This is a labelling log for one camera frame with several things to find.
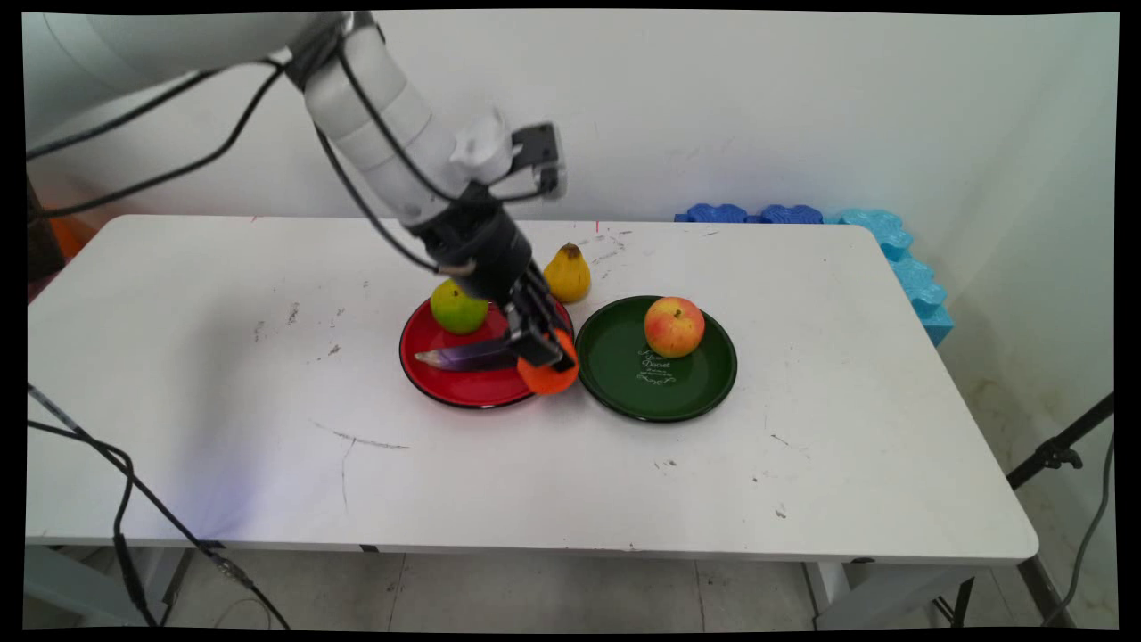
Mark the orange object behind table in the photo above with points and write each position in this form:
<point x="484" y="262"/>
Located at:
<point x="64" y="234"/>

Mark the dark blue foam mat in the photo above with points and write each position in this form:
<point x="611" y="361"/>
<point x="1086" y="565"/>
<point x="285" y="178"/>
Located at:
<point x="716" y="213"/>
<point x="791" y="214"/>

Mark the yellow pear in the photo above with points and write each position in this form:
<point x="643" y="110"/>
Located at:
<point x="569" y="276"/>

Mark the white table leg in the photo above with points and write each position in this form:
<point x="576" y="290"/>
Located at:
<point x="856" y="593"/>

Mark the red plate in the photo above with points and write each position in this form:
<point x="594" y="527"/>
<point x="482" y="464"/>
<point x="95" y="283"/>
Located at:
<point x="459" y="379"/>

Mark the dark green plate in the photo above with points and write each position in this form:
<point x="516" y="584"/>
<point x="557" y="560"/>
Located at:
<point x="655" y="374"/>

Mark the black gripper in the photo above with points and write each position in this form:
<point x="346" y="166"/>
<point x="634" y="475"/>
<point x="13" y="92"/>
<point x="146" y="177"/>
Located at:
<point x="477" y="245"/>

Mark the black tripod stand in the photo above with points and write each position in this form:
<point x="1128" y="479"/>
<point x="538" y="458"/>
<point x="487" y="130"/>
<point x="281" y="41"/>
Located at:
<point x="1056" y="455"/>

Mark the light blue foam mat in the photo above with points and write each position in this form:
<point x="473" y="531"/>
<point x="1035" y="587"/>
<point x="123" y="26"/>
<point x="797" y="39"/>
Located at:
<point x="918" y="285"/>

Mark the dark object behind table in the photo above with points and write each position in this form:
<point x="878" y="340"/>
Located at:
<point x="41" y="245"/>

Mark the green apple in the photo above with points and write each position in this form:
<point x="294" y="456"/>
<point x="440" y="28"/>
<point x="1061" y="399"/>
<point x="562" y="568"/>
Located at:
<point x="457" y="310"/>

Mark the orange tangerine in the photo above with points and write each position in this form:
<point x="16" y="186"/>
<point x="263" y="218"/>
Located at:
<point x="545" y="379"/>

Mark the red yellow apple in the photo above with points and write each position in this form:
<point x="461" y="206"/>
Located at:
<point x="675" y="327"/>

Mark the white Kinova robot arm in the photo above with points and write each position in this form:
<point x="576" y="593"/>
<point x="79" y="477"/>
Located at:
<point x="365" y="116"/>

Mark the purple eggplant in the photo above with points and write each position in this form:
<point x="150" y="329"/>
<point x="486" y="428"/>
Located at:
<point x="468" y="357"/>

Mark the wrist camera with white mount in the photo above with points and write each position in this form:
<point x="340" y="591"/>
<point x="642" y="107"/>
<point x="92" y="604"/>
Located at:
<point x="535" y="152"/>

